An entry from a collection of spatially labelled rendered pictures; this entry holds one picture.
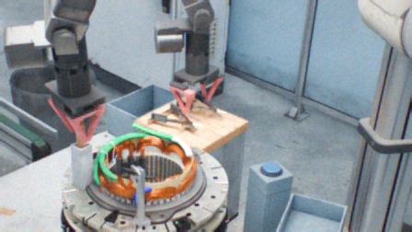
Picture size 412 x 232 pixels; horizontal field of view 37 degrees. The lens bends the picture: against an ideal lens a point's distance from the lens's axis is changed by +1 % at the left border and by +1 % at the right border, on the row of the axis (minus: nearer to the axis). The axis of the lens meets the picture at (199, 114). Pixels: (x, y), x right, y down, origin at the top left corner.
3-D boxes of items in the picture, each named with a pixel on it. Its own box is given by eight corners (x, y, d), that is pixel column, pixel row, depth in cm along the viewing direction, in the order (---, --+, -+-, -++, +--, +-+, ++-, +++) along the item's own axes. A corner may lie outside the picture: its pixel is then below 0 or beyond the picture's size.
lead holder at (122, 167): (114, 174, 102) (114, 156, 101) (132, 164, 105) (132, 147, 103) (130, 183, 100) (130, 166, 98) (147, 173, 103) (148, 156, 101)
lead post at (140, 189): (142, 229, 105) (143, 172, 99) (133, 222, 106) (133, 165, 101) (150, 225, 106) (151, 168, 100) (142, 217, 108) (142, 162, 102)
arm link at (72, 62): (85, 36, 97) (84, 20, 102) (40, 39, 96) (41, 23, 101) (88, 74, 101) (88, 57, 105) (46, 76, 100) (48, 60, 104)
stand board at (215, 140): (134, 128, 146) (134, 120, 144) (186, 102, 159) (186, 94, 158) (198, 160, 135) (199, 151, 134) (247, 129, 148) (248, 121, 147)
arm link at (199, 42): (212, 29, 137) (208, 20, 142) (182, 30, 136) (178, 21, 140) (211, 57, 140) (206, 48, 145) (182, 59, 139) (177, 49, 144)
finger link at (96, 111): (76, 155, 106) (70, 110, 101) (56, 136, 111) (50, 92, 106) (109, 140, 110) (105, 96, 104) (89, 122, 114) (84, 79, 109)
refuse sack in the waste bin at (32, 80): (-1, 140, 294) (-9, 74, 278) (65, 114, 320) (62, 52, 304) (48, 173, 272) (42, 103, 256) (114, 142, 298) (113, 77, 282)
